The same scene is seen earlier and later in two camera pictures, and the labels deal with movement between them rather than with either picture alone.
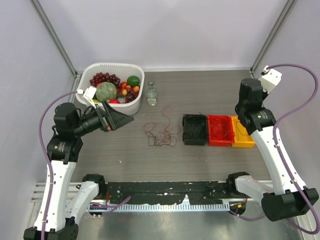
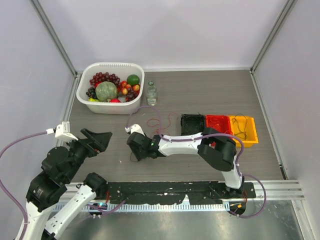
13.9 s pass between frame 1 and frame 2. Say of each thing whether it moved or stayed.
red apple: stayed
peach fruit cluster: stayed
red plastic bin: stayed
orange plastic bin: stayed
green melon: stayed
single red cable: moved
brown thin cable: moved
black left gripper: moved
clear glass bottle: stayed
